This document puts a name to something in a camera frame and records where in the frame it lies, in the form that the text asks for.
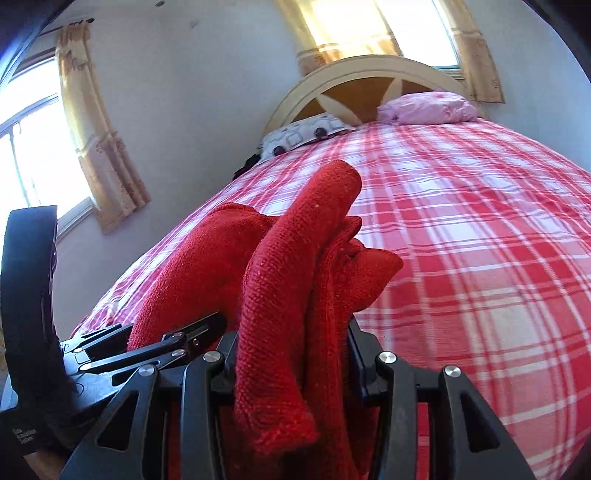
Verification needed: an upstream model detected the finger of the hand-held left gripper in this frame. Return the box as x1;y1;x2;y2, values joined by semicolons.
79;312;228;376
62;323;136;363

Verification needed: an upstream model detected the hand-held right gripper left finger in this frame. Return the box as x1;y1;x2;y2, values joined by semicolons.
58;330;241;480

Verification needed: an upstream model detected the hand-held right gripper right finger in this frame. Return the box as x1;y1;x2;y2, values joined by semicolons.
346;318;539;480

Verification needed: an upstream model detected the red knit sweater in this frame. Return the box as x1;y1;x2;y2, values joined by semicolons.
127;159;404;480

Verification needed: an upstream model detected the person's left forearm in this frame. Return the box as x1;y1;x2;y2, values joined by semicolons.
25;450;70;480

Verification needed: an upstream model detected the side window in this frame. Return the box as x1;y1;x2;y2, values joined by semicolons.
0;55;95;232

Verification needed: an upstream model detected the red plaid blanket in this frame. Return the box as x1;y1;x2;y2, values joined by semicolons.
69;117;591;480

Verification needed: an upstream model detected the yellow patterned curtain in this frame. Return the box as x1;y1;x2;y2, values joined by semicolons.
436;0;506;104
55;23;153;234
272;0;402;77

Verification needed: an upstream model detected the dark object beside pillow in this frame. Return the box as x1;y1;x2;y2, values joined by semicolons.
232;150;262;182

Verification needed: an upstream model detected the white patterned pillow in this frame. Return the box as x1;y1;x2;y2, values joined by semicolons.
256;113;356;162

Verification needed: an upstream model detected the pink pillow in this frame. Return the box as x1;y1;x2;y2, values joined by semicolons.
376;91;478;126

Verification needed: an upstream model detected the dark curtain rod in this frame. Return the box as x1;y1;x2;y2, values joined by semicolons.
34;17;95;40

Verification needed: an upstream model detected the cream wooden headboard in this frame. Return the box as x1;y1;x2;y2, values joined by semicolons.
263;54;488;139

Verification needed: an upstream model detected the window behind headboard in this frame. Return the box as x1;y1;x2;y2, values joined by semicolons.
374;0;462;70

